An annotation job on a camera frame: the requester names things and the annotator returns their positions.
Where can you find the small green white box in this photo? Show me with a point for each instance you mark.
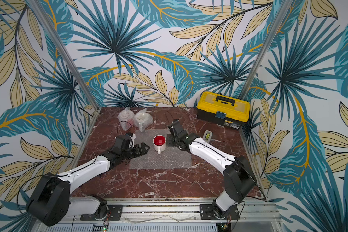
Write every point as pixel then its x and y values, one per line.
pixel 207 136

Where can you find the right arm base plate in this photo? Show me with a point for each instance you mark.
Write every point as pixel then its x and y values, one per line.
pixel 212 211

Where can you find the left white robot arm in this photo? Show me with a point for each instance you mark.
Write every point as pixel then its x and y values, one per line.
pixel 51 200

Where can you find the aluminium frame post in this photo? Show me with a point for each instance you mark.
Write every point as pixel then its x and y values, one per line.
pixel 265 46
pixel 40 13

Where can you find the white mug red inside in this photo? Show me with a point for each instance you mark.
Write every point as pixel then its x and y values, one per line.
pixel 160 143

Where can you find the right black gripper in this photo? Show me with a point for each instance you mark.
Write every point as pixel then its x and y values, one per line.
pixel 175 132

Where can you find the clear bubble wrap sheet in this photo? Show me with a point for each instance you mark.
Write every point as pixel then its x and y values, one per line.
pixel 171 158
pixel 142 120
pixel 126 119

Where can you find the front aluminium rail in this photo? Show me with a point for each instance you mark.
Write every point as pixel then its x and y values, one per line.
pixel 174 215

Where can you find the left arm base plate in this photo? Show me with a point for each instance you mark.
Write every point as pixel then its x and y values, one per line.
pixel 104 213

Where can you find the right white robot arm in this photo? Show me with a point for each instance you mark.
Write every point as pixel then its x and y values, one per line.
pixel 238 176

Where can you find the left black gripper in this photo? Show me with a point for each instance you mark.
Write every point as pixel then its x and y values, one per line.
pixel 138 152

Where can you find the right aluminium frame post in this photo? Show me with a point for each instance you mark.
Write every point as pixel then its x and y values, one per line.
pixel 265 46

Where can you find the left aluminium frame post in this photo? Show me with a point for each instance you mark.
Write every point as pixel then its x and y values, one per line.
pixel 40 13

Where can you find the yellow black toolbox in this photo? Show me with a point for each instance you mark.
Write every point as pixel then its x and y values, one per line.
pixel 223 110

